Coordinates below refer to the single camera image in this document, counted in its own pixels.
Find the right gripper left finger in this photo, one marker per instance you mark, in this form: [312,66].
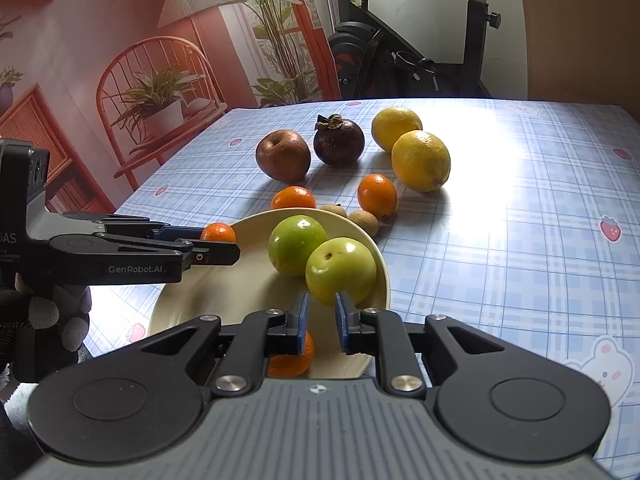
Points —
[233,358]

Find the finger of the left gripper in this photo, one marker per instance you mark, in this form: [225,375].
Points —
[140,227]
[105,259]

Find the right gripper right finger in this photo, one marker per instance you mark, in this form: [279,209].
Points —
[409,357]

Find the orange mandarin front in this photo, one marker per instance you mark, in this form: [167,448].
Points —
[293,366]

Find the orange mandarin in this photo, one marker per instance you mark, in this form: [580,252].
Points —
[294,196]
[293,366]
[377,195]
[218,232]

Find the large green apple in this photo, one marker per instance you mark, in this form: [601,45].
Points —
[340,264]

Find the small green apple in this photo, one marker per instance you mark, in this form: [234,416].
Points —
[292,241]

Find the brown longan fruit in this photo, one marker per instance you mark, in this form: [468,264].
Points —
[335,209]
[366,221]

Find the yellow lemon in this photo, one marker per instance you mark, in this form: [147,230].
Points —
[421,161]
[391,123]

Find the dark purple mangosteen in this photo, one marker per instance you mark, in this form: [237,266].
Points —
[338,141]

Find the gloved hand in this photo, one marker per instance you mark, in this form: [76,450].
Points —
[42,327]

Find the cream round plate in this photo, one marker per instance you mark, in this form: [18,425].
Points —
[251,284]

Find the red apple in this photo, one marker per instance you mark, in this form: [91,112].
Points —
[283,155]

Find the blue plaid tablecloth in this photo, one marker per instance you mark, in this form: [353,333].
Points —
[534,238]

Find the black exercise bike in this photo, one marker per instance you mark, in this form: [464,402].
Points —
[406,48]

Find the wooden cabinet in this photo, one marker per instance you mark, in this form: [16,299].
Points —
[583,51]

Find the red illustrated wall poster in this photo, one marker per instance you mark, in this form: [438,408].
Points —
[113,88]

